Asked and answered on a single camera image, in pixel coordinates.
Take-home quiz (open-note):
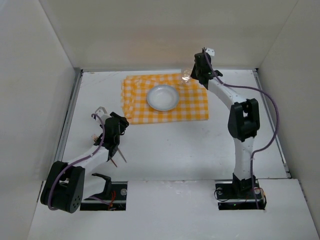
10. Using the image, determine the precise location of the clear plastic cup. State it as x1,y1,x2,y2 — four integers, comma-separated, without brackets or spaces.
181,68,192,85

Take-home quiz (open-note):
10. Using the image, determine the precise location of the gold handled spoon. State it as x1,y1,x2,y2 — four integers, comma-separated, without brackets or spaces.
117,148,127,163

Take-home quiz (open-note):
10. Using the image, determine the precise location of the yellow checkered cloth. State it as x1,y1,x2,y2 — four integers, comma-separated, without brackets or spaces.
121,73,209,125

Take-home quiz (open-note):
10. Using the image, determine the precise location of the white plate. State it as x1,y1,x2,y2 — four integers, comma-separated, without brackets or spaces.
146,84,180,112

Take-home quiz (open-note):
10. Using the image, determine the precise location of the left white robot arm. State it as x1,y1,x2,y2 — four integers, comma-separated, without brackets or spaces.
40,112,130,214

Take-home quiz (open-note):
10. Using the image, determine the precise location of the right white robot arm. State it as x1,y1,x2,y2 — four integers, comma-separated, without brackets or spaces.
191,51,260,201

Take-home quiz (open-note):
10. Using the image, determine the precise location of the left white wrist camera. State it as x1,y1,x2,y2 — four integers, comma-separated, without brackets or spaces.
94,106,111,123

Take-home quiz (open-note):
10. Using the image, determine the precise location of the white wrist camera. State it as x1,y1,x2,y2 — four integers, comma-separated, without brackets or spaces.
94,106,111,123
203,47,215,57

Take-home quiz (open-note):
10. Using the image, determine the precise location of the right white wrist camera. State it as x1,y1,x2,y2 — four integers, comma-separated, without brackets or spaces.
203,47,215,57

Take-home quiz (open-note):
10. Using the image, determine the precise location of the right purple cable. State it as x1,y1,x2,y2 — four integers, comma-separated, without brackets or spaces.
202,48,280,210

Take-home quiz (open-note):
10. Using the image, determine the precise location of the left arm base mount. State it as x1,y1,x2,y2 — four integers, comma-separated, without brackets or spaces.
80,173,128,211

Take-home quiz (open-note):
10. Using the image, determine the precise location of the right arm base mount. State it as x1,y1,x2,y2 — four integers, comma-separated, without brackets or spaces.
214,181,267,211

